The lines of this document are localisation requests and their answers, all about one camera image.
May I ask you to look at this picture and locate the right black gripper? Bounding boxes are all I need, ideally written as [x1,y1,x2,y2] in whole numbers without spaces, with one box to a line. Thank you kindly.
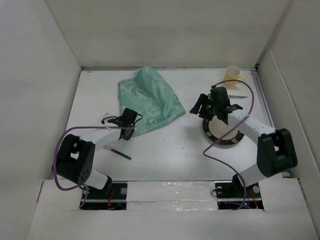
[189,93,219,121]

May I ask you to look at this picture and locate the green patterned cloth napkin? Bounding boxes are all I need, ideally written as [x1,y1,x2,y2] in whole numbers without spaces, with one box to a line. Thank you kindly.
[118,66,186,137]

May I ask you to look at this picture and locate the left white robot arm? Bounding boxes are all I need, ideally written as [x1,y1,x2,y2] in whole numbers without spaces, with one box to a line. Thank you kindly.
[52,108,143,199]

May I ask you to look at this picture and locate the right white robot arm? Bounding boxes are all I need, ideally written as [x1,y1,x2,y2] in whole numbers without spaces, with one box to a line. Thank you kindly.
[190,87,298,197]

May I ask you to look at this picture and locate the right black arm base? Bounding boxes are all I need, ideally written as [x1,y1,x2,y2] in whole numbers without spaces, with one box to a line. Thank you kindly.
[210,179,264,210]

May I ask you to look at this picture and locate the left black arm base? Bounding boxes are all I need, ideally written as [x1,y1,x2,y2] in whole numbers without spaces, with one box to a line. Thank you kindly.
[80,177,128,211]

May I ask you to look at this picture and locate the silver table knife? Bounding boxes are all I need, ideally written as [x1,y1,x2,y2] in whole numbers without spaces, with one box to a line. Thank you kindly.
[228,95,247,99]

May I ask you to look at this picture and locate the dark rimmed cream plate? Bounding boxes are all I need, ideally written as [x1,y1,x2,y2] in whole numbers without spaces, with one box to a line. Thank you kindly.
[202,117,245,146]

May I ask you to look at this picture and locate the yellow cup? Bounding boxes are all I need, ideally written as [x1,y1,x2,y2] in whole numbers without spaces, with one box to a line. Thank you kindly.
[223,66,245,87]

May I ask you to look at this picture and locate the fork with teal handle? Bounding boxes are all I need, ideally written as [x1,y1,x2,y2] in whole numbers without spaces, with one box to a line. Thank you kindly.
[104,146,132,160]

